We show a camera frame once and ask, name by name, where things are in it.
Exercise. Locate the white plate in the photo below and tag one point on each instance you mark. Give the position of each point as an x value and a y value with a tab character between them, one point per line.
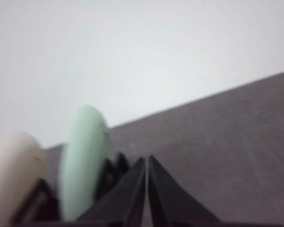
22	167

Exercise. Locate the mint green plate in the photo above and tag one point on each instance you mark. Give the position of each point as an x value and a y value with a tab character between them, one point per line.
87	149

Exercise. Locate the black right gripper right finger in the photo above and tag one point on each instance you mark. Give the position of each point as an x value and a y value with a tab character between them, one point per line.
170	205

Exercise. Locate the black dish rack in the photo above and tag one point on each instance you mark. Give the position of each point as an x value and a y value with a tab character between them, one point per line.
42	208

